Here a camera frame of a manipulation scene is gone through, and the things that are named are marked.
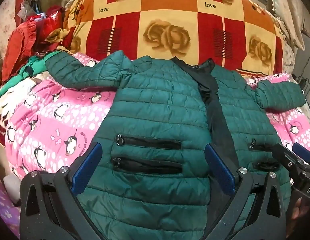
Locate person's right hand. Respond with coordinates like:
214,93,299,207
290,197,304,222

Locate red and white patterned cloth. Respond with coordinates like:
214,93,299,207
0,110,10,148

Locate pink penguin print blanket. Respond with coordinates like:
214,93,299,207
5,52,310,180

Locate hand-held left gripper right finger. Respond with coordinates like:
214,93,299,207
204,143,287,240

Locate bright green garment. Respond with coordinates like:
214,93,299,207
0,55,51,93

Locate black cables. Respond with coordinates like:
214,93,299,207
291,72,310,100

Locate shiny red plastic bag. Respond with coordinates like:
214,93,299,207
27,5,66,45

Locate red orange rose checkered blanket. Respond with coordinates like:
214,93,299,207
64,0,284,77

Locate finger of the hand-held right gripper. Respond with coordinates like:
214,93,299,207
292,142,310,167
271,143,303,176

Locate red ruffled garment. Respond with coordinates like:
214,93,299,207
2,20,49,83

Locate white floral cloth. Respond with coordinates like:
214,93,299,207
0,0,23,63

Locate dark green puffer jacket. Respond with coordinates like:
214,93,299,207
45,51,305,240

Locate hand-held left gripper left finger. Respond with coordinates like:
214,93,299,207
19,142,106,240

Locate purple floral cloth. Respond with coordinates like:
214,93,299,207
0,167,21,230

